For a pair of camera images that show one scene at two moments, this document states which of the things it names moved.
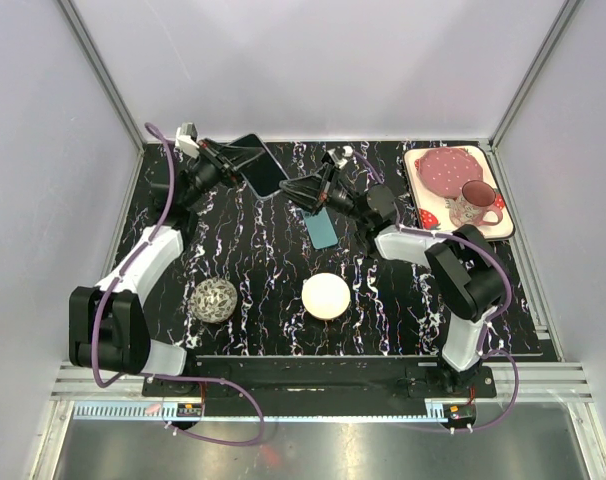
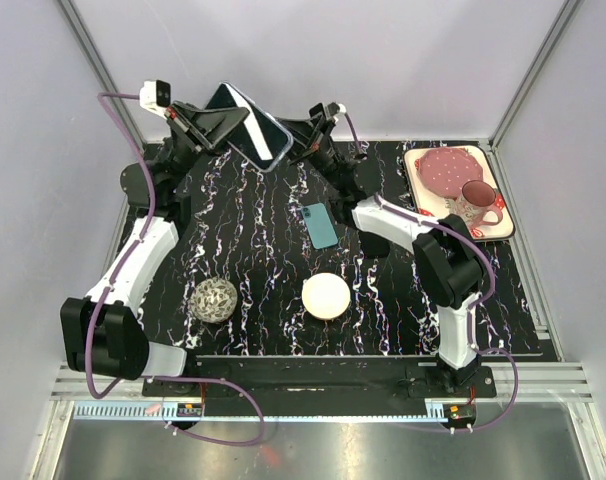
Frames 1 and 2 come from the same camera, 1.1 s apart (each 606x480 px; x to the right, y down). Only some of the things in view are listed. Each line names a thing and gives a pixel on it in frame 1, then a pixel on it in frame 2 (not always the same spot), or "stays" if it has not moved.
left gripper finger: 240,170 to 228,122
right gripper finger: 304,184 to 303,128
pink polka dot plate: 442,172 stays
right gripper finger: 308,201 to 313,149
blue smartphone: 262,174 to 259,136
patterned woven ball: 213,299 stays
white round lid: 326,296 stays
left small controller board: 189,410 stays
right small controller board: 460,413 stays
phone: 366,231 stays
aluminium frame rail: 540,382 stays
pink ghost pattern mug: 474,199 stays
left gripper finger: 235,154 to 207,120
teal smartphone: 321,229 stays
